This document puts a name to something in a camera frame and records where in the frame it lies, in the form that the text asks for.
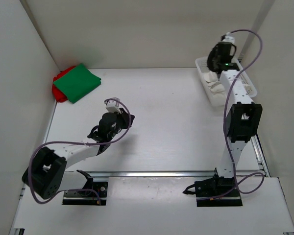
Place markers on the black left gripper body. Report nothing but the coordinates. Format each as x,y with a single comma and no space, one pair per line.
122,122

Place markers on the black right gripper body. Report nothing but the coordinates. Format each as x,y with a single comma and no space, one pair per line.
212,60

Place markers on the white cloth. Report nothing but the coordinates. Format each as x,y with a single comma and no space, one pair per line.
213,84

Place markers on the green t shirt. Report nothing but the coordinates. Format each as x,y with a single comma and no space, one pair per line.
77,83

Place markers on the red t shirt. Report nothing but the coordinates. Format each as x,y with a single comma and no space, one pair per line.
58,95

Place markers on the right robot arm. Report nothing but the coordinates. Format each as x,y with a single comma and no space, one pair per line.
241,115

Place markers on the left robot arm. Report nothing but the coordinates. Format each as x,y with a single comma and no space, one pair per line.
46,174

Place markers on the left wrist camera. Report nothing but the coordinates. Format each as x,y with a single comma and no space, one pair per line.
112,105

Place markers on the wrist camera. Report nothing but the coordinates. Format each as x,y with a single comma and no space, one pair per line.
112,105
228,37

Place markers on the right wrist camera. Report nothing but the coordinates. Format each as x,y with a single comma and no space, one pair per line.
228,37

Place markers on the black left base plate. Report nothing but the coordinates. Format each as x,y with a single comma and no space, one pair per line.
88,193

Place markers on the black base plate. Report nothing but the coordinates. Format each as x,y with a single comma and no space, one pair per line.
215,192
88,193

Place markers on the aluminium rail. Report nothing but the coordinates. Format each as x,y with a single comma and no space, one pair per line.
153,174

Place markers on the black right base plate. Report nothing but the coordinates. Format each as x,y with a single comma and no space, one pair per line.
215,192

